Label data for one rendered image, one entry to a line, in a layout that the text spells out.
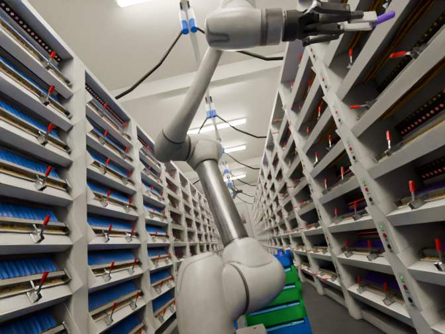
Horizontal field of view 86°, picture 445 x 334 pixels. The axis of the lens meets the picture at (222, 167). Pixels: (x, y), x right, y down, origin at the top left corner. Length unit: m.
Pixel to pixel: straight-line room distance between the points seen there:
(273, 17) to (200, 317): 0.79
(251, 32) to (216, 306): 0.72
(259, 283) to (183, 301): 0.23
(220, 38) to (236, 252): 0.65
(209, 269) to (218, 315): 0.11
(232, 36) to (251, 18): 0.06
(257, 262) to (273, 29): 0.68
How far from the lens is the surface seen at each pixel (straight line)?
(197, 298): 0.72
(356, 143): 1.19
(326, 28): 0.80
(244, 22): 0.72
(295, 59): 1.97
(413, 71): 0.90
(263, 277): 0.83
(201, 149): 1.05
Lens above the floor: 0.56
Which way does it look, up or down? 18 degrees up
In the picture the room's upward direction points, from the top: 12 degrees counter-clockwise
